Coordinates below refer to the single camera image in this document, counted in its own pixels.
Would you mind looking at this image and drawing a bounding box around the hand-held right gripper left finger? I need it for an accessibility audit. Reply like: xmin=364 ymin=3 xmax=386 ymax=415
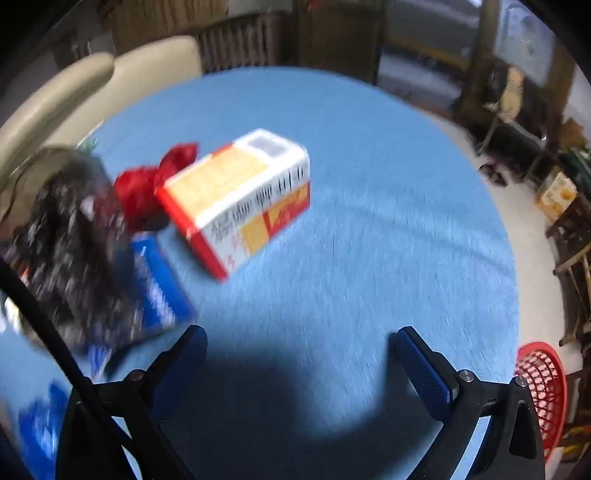
xmin=55 ymin=324 xmax=208 ymax=480

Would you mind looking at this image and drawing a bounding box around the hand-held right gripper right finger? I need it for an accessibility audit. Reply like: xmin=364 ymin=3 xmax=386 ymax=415
xmin=390 ymin=326 xmax=548 ymax=480

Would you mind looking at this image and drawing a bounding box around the large blue box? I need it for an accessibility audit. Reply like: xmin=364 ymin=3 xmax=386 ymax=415
xmin=129 ymin=231 xmax=197 ymax=337

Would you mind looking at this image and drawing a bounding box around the red plastic basket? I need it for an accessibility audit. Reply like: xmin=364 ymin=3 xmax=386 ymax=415
xmin=515 ymin=342 xmax=568 ymax=464

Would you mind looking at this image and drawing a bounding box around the small blue box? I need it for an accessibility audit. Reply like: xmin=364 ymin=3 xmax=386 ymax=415
xmin=18 ymin=381 xmax=70 ymax=462

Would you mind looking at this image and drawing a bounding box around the black plastic bag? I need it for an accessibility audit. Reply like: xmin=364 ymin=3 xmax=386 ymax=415
xmin=9 ymin=148 xmax=144 ymax=352

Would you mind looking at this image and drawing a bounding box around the red yellow white carton box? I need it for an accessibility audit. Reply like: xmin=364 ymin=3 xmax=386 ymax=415
xmin=154 ymin=129 xmax=311 ymax=281

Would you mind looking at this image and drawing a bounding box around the red orange plastic bag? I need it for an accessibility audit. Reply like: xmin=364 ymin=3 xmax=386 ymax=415
xmin=113 ymin=142 xmax=200 ymax=232

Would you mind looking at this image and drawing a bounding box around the blue tablecloth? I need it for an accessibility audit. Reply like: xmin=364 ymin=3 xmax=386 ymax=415
xmin=0 ymin=66 xmax=522 ymax=480

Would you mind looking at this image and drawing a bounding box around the light wooden chair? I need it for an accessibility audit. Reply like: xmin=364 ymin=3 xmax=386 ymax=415
xmin=547 ymin=194 xmax=591 ymax=347

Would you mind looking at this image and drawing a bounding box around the yellow cardboard box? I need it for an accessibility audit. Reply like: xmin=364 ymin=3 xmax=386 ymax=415
xmin=536 ymin=172 xmax=579 ymax=221

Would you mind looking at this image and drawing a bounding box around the cream leather sofa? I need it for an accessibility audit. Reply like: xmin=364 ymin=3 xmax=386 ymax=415
xmin=0 ymin=36 xmax=204 ymax=213

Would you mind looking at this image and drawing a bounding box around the wooden crib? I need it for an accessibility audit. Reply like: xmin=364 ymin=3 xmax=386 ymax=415
xmin=194 ymin=14 xmax=278 ymax=75

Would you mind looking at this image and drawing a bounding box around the brown wooden door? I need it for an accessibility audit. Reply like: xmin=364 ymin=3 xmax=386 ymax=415
xmin=295 ymin=0 xmax=386 ymax=84

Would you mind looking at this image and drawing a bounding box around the glass panel door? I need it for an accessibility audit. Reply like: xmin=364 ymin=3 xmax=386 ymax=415
xmin=462 ymin=0 xmax=559 ymax=121

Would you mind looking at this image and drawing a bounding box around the black cable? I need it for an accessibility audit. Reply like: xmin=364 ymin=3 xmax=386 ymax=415
xmin=0 ymin=258 xmax=100 ymax=402

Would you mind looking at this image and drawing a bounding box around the metal frame chair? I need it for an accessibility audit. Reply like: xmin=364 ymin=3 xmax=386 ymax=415
xmin=475 ymin=65 xmax=550 ymax=158

